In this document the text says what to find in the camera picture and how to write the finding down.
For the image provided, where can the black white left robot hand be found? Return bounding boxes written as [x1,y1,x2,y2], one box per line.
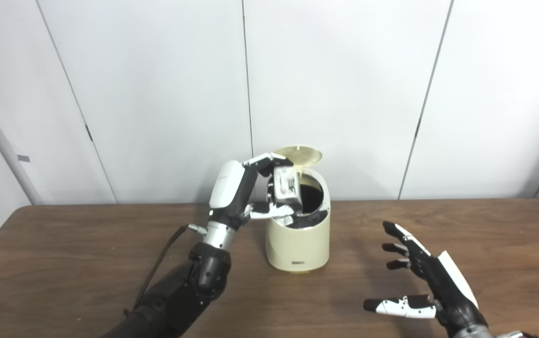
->
[208,153,304,230]

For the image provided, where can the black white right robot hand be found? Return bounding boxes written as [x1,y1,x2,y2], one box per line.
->
[363,221,489,336]

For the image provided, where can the small white green milk carton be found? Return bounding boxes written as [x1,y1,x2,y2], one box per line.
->
[272,165,304,217]

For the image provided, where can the round cream bin lid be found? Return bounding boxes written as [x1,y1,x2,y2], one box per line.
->
[273,146,324,167]

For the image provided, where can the cream-colored trash bin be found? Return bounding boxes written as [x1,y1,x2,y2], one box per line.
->
[265,146,331,275]

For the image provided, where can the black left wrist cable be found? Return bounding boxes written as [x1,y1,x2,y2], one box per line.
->
[124,224,208,315]

